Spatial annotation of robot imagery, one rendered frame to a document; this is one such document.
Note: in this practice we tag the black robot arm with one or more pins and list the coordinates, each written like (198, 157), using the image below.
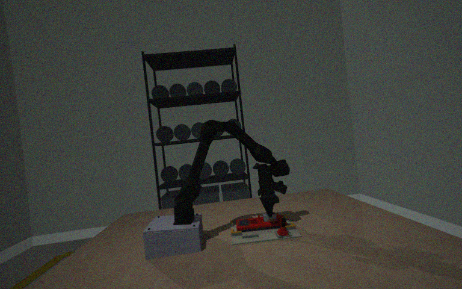
(184, 211)

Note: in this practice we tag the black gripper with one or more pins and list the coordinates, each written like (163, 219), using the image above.
(267, 198)

